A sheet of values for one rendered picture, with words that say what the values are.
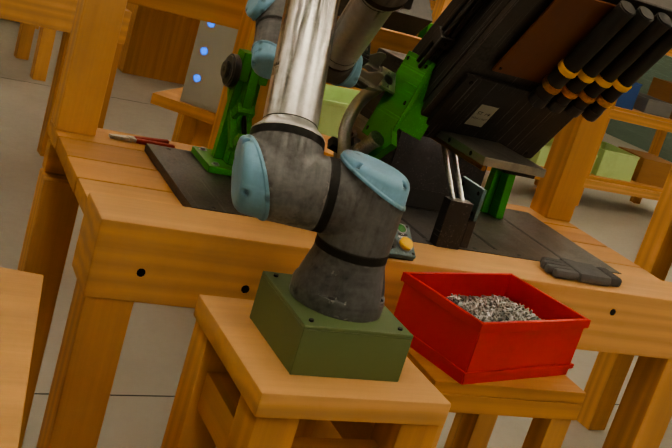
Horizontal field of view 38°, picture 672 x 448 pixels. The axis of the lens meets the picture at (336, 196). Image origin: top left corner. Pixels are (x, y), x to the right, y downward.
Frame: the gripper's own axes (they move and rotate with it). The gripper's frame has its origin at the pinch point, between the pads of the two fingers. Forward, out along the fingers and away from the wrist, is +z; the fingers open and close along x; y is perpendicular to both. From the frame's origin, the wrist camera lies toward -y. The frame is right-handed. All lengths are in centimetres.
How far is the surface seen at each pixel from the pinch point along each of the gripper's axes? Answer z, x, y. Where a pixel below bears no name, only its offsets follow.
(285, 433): -27, -93, 22
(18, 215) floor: -4, 63, -236
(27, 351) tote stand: -61, -86, 3
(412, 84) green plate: 2.9, -3.5, 7.8
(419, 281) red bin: 2, -54, 15
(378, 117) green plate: 2.9, -6.6, -3.1
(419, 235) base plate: 20.4, -27.6, -7.2
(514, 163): 22.3, -19.9, 19.3
